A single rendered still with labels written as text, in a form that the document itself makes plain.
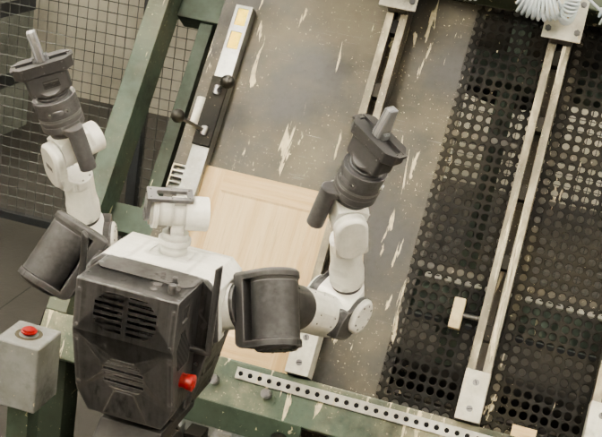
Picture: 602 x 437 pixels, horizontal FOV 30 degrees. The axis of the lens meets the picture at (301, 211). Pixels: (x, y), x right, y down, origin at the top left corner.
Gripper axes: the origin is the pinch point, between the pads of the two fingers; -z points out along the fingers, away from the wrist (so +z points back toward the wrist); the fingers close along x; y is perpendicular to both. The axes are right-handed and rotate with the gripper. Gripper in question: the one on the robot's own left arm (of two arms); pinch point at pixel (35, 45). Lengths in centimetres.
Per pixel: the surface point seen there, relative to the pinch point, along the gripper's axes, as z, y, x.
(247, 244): 83, -38, 31
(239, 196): 74, -48, 33
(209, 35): 44, -90, 40
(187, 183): 68, -54, 21
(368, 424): 114, 7, 45
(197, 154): 63, -58, 26
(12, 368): 84, -18, -33
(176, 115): 49, -56, 24
